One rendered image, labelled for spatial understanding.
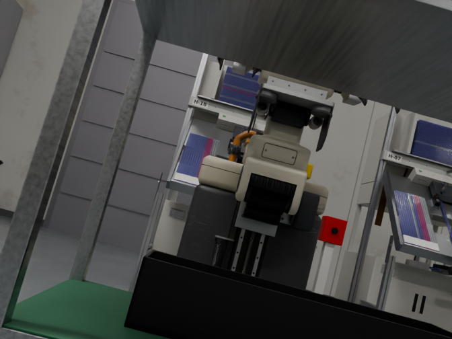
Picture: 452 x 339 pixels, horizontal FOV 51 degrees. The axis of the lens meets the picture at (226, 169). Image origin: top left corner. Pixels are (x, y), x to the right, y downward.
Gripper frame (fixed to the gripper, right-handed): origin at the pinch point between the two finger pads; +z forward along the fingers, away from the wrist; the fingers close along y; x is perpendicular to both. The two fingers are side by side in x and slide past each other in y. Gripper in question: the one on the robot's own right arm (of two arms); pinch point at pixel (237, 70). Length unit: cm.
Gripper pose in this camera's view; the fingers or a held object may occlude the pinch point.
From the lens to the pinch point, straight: 141.8
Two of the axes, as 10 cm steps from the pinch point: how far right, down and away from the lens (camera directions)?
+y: 9.7, 2.3, -0.3
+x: -1.0, 5.2, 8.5
